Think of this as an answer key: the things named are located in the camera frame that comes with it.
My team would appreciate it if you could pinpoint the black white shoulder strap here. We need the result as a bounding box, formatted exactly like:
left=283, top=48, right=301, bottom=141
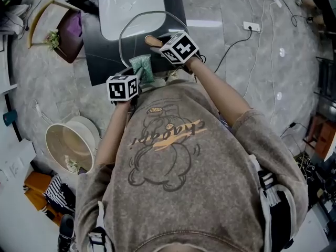
left=249, top=154, right=293, bottom=252
left=88, top=200, right=108, bottom=252

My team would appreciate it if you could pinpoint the black shoe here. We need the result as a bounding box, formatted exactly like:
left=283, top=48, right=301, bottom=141
left=57, top=214, right=76, bottom=252

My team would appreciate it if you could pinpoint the white tray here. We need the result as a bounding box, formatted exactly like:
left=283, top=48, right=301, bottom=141
left=97, top=0, right=166, bottom=41

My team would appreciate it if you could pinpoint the person's left forearm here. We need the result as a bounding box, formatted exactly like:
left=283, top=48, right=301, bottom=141
left=93, top=100, right=132, bottom=169

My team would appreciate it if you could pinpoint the small flower bunch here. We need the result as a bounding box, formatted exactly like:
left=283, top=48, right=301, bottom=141
left=44, top=29, right=61, bottom=51

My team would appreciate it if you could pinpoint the white cable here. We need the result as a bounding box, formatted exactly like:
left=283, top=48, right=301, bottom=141
left=237, top=0, right=279, bottom=125

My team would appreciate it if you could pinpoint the black white striped cloth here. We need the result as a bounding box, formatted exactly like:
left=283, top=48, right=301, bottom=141
left=43, top=175, right=76, bottom=216

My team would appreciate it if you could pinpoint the black cable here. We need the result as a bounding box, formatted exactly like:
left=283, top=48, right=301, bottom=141
left=214, top=27, right=254, bottom=74

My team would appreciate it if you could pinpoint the person's right forearm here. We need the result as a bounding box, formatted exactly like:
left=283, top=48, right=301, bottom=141
left=185, top=56, right=253, bottom=128

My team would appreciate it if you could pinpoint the teal pouch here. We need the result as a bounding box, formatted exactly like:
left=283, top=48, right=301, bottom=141
left=2, top=110, right=18, bottom=127

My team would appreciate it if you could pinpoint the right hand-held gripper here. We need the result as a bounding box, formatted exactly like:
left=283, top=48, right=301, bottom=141
left=159, top=30, right=206, bottom=75

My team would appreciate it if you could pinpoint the green scrubbing sponge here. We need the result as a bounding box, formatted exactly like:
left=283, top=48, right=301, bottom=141
left=128, top=54, right=153, bottom=85

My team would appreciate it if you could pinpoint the glass pot lid wooden knob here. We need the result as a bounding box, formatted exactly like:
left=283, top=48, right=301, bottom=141
left=119, top=10, right=187, bottom=69

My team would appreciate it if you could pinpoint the round white basket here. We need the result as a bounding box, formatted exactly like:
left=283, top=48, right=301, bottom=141
left=45, top=115, right=101, bottom=175

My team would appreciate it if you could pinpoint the dark table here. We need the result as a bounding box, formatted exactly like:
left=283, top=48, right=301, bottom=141
left=82, top=0, right=188, bottom=87

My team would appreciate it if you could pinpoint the orange box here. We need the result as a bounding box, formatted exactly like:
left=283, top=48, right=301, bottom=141
left=23, top=171, right=62, bottom=227

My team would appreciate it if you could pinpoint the beige frame chair brown seat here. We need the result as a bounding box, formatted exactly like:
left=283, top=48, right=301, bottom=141
left=27, top=0, right=85, bottom=64

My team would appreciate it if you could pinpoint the brown wooden stool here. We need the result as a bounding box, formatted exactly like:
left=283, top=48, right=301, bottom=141
left=304, top=114, right=336, bottom=160

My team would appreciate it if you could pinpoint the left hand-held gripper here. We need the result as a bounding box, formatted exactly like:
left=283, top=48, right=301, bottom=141
left=106, top=66, right=143, bottom=104

